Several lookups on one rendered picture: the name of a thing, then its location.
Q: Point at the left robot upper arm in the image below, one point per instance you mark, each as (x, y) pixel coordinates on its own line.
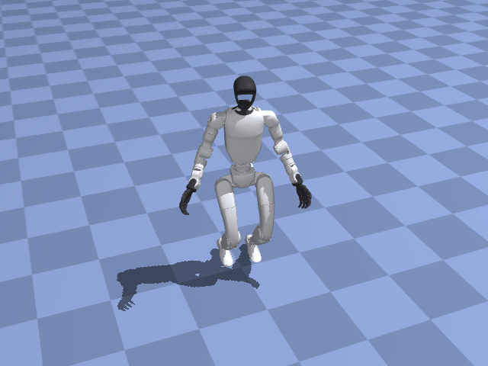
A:
(274, 127)

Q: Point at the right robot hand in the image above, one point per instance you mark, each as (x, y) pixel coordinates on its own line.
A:
(187, 196)

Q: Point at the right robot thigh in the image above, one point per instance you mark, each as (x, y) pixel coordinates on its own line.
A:
(226, 201)

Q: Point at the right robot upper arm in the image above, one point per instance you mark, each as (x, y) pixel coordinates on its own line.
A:
(215, 122)

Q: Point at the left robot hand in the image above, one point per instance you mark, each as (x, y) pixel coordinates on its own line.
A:
(303, 193)

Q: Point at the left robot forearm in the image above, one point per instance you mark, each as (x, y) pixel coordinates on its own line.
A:
(289, 165)

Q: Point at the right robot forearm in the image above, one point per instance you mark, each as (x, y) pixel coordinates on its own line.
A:
(198, 169)

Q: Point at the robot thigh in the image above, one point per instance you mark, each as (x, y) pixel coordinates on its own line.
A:
(266, 205)
(226, 201)

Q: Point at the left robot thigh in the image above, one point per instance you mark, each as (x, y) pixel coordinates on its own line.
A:
(266, 205)

